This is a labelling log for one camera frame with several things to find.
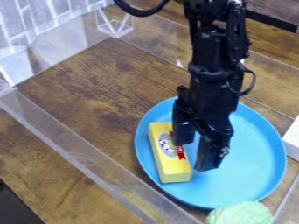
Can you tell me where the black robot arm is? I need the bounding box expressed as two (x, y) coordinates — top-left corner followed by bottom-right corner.
(173, 0), (251, 172)

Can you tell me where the clear acrylic enclosure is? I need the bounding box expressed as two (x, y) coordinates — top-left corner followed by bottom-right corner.
(0, 0), (207, 224)

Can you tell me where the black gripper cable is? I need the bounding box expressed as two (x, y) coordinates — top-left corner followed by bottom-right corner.
(113, 0), (173, 18)

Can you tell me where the blue round tray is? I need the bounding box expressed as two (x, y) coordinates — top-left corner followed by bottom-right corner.
(135, 98), (287, 209)

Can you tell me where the white block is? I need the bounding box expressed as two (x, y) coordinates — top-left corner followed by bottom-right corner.
(283, 116), (299, 162)

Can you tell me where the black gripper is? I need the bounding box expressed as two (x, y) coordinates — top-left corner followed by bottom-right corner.
(173, 63), (245, 172)

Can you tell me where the green cabbage toy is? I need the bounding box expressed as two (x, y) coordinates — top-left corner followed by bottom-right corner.
(206, 202), (274, 224)

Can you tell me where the yellow butter brick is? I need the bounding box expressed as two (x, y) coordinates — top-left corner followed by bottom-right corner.
(149, 122), (193, 183)

